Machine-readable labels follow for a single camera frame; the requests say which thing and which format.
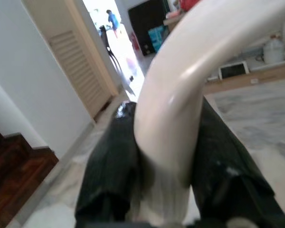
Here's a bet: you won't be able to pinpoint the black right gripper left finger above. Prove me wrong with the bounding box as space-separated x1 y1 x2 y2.
74 101 143 223

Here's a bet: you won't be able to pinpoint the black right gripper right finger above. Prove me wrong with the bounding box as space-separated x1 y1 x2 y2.
191 97 285 224

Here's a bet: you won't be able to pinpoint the cream curved dustpan handle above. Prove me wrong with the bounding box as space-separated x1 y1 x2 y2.
130 0 285 226

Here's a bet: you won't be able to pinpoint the dark wooden stairs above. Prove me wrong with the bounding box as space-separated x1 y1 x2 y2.
0 122 59 228

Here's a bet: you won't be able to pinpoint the beige louvered door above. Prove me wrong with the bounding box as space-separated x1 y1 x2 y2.
22 0 121 119

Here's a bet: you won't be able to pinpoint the white framed dark picture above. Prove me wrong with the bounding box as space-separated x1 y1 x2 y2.
218 61 250 80

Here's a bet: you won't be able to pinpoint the black chair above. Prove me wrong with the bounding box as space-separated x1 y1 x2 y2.
98 25 122 72

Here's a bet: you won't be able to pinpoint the blue cardboard box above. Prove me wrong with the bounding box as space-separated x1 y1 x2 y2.
148 26 164 41
151 38 166 52

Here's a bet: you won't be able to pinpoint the white plastic jug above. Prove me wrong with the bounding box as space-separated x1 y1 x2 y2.
263 35 285 64

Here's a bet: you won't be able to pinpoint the person in blue shirt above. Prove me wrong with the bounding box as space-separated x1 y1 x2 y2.
106 9 121 38

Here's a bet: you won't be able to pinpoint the large black upright panel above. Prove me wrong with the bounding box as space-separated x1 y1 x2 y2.
127 0 169 57

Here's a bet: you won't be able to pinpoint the pink flat package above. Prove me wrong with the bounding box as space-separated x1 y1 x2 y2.
165 11 182 19

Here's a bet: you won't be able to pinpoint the red bag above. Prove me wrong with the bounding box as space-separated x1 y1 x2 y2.
179 0 201 11

